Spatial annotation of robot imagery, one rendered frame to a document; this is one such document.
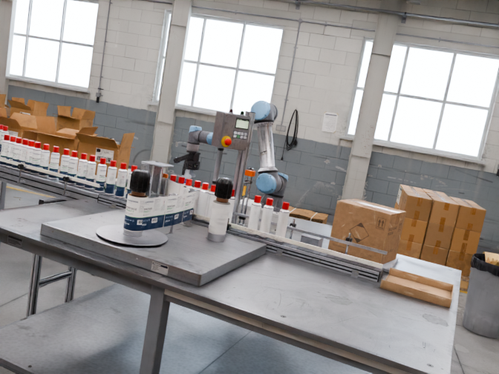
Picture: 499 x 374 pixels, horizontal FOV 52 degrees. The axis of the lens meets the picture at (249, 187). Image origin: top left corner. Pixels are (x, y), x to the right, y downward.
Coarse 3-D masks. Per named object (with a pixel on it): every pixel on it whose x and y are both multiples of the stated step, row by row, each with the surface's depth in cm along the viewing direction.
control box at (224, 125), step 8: (216, 112) 277; (224, 112) 270; (216, 120) 276; (224, 120) 270; (232, 120) 272; (216, 128) 276; (224, 128) 271; (232, 128) 273; (248, 128) 278; (216, 136) 275; (224, 136) 272; (232, 136) 274; (216, 144) 275; (224, 144) 273; (232, 144) 275; (240, 144) 278
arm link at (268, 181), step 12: (252, 108) 298; (264, 108) 295; (264, 120) 296; (264, 132) 297; (264, 144) 297; (264, 156) 297; (264, 168) 297; (276, 168) 300; (264, 180) 295; (276, 180) 297; (264, 192) 297
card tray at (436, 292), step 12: (396, 276) 253; (408, 276) 251; (420, 276) 249; (384, 288) 231; (396, 288) 229; (408, 288) 226; (420, 288) 241; (432, 288) 244; (444, 288) 245; (432, 300) 223; (444, 300) 221
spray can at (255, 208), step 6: (258, 198) 264; (252, 204) 265; (258, 204) 265; (252, 210) 265; (258, 210) 265; (252, 216) 265; (258, 216) 266; (252, 222) 265; (252, 228) 266; (252, 234) 266
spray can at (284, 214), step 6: (288, 204) 259; (282, 210) 259; (288, 210) 261; (282, 216) 259; (288, 216) 260; (282, 222) 259; (276, 228) 262; (282, 228) 260; (276, 234) 261; (282, 234) 261; (276, 240) 261
